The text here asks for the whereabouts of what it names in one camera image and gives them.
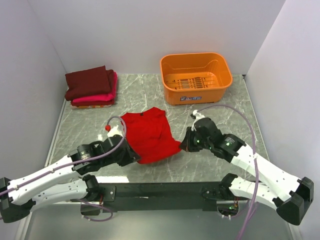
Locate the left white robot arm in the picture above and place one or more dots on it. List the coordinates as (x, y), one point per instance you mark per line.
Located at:
(70, 178)

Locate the folded pink t shirt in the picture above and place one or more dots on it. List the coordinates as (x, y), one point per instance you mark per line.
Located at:
(105, 97)

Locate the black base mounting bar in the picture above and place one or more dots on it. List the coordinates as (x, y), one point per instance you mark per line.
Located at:
(161, 196)

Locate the folded maroon t shirt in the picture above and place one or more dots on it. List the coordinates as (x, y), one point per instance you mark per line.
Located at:
(90, 82)

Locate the orange plastic basket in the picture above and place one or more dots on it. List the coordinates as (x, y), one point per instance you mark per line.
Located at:
(194, 78)

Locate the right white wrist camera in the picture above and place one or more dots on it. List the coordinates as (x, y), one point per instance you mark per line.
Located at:
(199, 120)

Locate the red t shirt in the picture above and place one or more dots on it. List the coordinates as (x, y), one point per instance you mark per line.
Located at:
(149, 134)

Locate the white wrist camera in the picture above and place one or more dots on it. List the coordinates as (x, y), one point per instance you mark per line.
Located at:
(109, 132)
(199, 120)

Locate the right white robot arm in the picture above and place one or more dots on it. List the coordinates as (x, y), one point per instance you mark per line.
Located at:
(289, 195)

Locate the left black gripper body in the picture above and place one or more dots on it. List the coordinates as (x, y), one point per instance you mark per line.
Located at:
(125, 158)

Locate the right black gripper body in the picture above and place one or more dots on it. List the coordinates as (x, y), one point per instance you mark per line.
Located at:
(194, 142)

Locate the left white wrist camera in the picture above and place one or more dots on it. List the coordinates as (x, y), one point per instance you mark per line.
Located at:
(109, 132)

